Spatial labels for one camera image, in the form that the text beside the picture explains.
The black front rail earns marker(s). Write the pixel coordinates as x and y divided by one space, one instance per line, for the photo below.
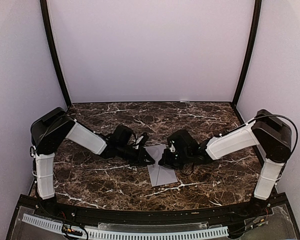
231 214

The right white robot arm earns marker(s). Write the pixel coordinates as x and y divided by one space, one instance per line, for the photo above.
267 130

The right black frame post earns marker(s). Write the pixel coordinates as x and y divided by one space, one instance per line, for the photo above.
248 53

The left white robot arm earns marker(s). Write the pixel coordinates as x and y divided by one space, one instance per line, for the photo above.
50 131

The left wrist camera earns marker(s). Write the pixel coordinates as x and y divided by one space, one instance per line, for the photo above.
140 142

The white slotted cable duct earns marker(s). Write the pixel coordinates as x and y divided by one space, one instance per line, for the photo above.
111 231

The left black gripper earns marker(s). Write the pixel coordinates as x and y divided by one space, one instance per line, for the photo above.
142 154

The grey envelope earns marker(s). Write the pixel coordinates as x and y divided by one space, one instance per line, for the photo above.
158 174

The black frame post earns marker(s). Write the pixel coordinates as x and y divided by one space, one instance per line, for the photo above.
53 52
248 53

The left black frame post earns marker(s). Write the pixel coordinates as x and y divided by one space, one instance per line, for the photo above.
53 52

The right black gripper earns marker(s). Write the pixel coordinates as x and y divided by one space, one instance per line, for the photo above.
165 160

